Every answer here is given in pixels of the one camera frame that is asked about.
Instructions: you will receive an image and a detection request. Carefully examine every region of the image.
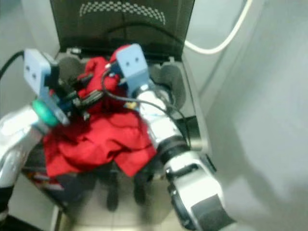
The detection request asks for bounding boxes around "dark washing machine lid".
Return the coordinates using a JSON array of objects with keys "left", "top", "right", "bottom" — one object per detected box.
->
[{"left": 50, "top": 0, "right": 196, "bottom": 57}]

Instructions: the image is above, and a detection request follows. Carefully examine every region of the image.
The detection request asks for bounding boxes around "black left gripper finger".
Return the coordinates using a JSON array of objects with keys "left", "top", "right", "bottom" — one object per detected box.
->
[
  {"left": 77, "top": 90, "right": 105, "bottom": 107},
  {"left": 72, "top": 72, "right": 94, "bottom": 88}
]

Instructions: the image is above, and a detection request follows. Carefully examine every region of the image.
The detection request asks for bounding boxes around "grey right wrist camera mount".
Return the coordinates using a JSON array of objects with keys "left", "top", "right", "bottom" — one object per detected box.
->
[{"left": 115, "top": 43, "right": 150, "bottom": 95}]

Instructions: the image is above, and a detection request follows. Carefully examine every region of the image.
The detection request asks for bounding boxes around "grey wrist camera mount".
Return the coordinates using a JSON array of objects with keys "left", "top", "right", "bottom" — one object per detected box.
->
[
  {"left": 24, "top": 48, "right": 71, "bottom": 127},
  {"left": 115, "top": 43, "right": 150, "bottom": 95}
]

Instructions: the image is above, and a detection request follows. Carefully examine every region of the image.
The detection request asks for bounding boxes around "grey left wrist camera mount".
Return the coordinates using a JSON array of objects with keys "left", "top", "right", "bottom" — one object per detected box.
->
[{"left": 24, "top": 48, "right": 71, "bottom": 127}]

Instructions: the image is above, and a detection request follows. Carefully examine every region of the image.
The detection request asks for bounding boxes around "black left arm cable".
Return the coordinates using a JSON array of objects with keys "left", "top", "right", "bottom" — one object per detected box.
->
[{"left": 0, "top": 50, "right": 26, "bottom": 79}]

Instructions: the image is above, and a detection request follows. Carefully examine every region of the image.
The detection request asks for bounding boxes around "grey top-load washing machine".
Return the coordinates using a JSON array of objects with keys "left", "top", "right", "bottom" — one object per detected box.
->
[{"left": 23, "top": 45, "right": 216, "bottom": 228}]

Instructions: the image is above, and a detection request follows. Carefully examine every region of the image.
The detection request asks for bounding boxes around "white hose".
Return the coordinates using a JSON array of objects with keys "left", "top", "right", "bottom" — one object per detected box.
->
[{"left": 183, "top": 0, "right": 254, "bottom": 55}]

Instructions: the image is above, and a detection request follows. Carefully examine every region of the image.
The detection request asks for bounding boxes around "red garment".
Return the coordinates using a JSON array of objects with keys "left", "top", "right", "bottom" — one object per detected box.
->
[{"left": 43, "top": 44, "right": 157, "bottom": 178}]

